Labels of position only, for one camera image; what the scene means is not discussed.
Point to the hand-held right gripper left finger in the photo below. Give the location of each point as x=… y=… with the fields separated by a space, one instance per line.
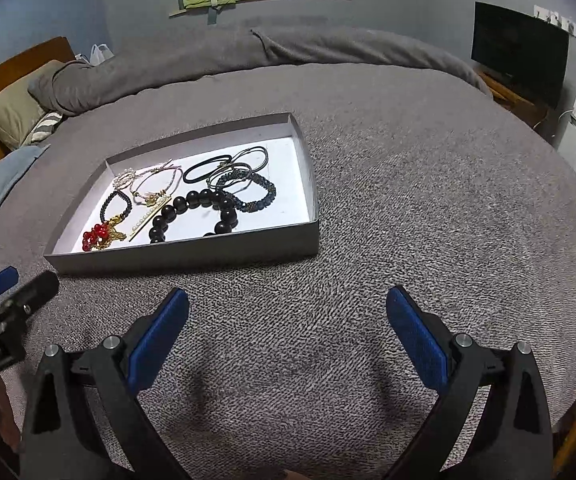
x=160 y=340

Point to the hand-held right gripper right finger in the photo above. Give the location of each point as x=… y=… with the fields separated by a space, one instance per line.
x=418 y=340

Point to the grey shallow tray box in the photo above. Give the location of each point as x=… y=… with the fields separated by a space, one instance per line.
x=193 y=255

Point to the gold pearl hair clip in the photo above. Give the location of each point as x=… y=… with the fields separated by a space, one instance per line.
x=148 y=221

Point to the grey bed cover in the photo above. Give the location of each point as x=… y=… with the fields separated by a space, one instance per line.
x=393 y=210

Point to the striped pillow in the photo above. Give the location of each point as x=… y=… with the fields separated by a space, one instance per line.
x=43 y=127

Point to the olive pillow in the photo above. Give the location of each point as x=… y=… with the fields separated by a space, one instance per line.
x=8 y=107

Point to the wooden headboard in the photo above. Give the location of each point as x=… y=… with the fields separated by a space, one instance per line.
x=13 y=62

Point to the white plastic bag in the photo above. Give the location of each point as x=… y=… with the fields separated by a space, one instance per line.
x=95 y=55

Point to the wooden television stand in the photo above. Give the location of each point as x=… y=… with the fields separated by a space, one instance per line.
x=508 y=95

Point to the grey rolled duvet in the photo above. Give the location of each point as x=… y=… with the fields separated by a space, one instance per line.
x=218 y=55

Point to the black television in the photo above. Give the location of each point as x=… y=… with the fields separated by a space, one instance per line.
x=518 y=55

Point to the white wall hooks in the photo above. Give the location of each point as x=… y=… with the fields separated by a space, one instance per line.
x=558 y=20

